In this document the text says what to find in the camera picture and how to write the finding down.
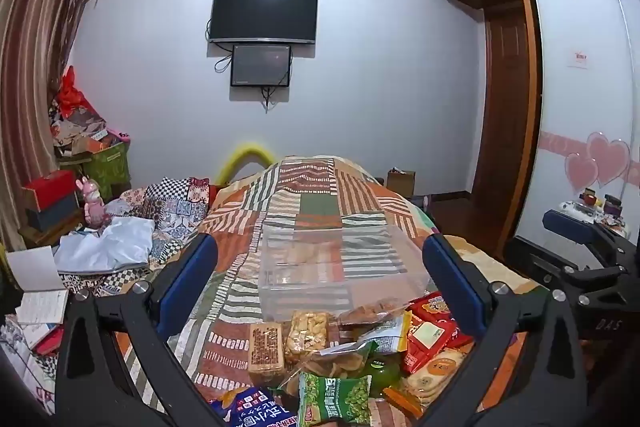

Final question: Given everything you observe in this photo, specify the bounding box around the striped curtain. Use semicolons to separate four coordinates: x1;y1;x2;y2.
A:
0;0;108;253

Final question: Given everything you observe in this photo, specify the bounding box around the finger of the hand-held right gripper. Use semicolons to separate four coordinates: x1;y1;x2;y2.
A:
504;234;621;305
542;208;633;254

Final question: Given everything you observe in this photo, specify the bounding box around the clear chips bag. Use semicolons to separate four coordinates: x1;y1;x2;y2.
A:
292;311;413;382

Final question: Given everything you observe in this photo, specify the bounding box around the clear plastic container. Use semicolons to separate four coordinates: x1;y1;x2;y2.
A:
257;223;432;315

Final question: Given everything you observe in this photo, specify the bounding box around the brown cracker packet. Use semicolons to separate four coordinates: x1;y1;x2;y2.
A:
248;321;287;375

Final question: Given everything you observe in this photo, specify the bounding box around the yellow foam tube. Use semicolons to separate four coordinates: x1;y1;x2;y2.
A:
215;141;276;185

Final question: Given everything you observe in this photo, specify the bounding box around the white sliding door with hearts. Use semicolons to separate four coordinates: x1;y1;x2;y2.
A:
517;0;640;253

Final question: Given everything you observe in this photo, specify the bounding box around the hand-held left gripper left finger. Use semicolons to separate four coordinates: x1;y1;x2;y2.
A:
54;233;236;427

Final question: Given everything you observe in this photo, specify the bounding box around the white cloth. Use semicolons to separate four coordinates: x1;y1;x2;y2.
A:
54;217;156;275

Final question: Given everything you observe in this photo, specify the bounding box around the round cracker packet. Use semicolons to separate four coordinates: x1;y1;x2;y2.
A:
402;349;476;408

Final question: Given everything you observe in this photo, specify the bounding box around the green jelly bottle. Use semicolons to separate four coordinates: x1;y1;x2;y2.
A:
360;356;402;390

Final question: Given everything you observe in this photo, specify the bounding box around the clear packet of brown snacks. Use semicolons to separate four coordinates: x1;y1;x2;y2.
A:
336;298;407;330

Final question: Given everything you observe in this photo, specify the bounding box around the wooden door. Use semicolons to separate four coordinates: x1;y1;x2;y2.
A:
472;4;531;208

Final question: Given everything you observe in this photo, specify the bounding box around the green pea snack packet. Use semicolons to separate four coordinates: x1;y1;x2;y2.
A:
298;372;373;427

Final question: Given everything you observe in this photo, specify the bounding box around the blue snack packet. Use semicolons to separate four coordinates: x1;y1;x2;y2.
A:
207;386;301;427

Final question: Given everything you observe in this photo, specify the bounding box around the red snack packet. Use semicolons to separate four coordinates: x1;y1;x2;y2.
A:
402;292;473;374

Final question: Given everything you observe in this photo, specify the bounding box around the red book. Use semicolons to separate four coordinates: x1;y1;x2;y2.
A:
30;324;64;356

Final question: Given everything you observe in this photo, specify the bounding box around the black wall television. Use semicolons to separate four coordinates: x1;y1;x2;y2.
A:
209;0;319;45

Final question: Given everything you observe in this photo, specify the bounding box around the small black monitor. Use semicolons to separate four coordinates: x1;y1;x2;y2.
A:
230;44;292;88

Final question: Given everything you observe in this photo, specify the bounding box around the patchwork blanket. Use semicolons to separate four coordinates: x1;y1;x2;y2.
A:
115;155;551;427

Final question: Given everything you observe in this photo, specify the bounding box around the clear packet of pale crackers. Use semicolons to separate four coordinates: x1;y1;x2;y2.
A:
284;311;333;364

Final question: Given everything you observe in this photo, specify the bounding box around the red plastic bag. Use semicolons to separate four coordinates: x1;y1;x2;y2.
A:
55;67;103;118

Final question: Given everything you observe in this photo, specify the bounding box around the checkered quilt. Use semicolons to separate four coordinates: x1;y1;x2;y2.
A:
60;177;211;298

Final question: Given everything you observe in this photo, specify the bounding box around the pile of printed bags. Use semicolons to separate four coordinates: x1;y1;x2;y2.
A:
50;107;126;154

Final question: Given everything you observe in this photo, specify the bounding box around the pink bunny toy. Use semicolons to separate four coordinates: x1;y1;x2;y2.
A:
76;176;112;228

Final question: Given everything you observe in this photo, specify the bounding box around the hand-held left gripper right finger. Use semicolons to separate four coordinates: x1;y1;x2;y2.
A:
415;234;588;427

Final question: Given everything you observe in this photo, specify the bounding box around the dark grey box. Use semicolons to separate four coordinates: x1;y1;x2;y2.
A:
25;199;81;233

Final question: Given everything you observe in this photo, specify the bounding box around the cardboard box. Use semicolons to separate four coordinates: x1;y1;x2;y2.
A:
386;169;417;195

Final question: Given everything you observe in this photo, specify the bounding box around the green storage box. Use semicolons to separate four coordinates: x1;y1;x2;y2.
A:
60;139;132;198

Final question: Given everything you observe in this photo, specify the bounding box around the open white notebook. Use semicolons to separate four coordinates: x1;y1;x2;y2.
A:
5;246;69;326

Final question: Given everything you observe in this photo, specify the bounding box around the orange snack packet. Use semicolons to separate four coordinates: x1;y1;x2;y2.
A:
382;386;425;419

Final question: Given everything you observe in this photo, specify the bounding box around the red box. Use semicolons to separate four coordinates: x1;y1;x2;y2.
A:
22;170;78;210

